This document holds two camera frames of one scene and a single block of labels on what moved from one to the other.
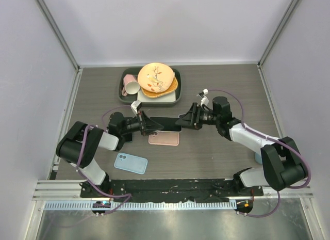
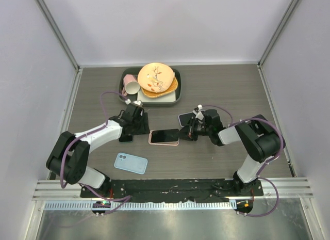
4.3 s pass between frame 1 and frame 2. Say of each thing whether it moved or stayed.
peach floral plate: stayed
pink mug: stayed
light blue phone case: stayed
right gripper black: moved
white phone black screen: moved
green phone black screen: stayed
